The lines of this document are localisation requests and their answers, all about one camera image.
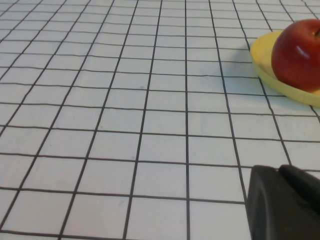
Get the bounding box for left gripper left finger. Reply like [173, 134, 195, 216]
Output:
[246, 164, 320, 240]

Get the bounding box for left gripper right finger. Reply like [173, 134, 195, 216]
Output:
[278, 163, 320, 218]

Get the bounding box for red apple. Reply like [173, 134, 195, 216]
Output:
[271, 18, 320, 93]

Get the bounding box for yellow plastic plate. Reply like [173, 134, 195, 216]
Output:
[250, 30, 320, 109]

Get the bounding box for white grid tablecloth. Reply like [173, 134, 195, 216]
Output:
[0, 0, 320, 240]

